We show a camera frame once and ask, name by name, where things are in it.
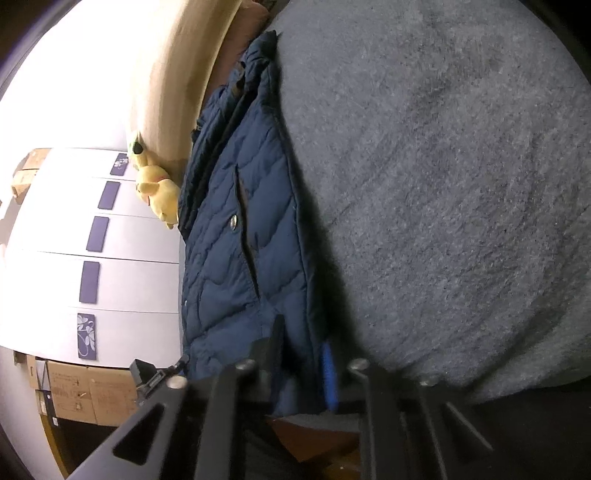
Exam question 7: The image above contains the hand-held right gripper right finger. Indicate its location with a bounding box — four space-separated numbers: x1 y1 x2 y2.
318 342 497 480

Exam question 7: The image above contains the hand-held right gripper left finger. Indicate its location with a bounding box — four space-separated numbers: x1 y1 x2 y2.
69 314 289 480

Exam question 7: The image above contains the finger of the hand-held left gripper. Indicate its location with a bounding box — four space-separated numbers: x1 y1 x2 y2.
130 355 189 398

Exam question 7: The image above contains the navy puffer jacket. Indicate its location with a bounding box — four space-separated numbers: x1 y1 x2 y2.
178 30 345 416

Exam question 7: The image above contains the large cardboard box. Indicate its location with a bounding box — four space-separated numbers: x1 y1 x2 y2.
46 360 139 426

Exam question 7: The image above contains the white wardrobe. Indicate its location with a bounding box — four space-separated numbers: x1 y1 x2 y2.
0 147 185 370

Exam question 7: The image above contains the plain purple wardrobe panel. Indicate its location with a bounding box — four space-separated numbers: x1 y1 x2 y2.
86 216 110 252
98 181 121 209

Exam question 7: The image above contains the yellow plush toy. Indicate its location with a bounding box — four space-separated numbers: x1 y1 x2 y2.
128 138 181 230

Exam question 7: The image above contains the small cardboard box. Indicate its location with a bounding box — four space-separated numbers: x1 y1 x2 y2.
10 170 40 205
21 148 52 171

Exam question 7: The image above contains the grey bed blanket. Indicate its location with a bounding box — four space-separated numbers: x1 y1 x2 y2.
259 0 591 409

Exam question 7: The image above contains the beige headboard cushion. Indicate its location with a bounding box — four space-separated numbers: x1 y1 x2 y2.
128 0 243 176

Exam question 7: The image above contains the pink pillow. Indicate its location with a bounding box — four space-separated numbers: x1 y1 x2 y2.
210 0 278 100

